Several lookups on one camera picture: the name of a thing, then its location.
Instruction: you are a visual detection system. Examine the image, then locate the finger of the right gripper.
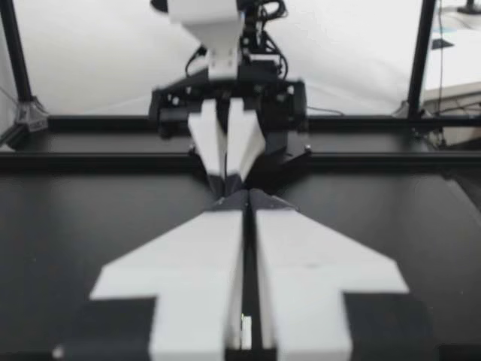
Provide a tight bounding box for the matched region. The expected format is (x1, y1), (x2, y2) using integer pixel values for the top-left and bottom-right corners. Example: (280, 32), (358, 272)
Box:
(226, 97), (266, 195)
(186, 99), (228, 197)

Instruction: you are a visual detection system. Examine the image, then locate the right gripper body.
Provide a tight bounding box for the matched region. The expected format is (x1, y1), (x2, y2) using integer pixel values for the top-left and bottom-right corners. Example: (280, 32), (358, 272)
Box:
(149, 78), (310, 140)

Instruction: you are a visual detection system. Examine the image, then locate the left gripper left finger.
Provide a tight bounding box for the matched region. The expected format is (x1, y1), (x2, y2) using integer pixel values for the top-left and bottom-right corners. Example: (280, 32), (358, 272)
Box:
(50, 190), (252, 361)

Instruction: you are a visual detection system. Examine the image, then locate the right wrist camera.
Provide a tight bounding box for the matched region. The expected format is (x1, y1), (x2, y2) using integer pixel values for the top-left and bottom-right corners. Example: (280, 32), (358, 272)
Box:
(167, 0), (245, 80)

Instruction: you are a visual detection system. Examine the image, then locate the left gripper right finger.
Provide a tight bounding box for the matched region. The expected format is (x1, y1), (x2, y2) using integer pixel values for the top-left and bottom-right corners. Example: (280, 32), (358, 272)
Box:
(250, 187), (445, 361)

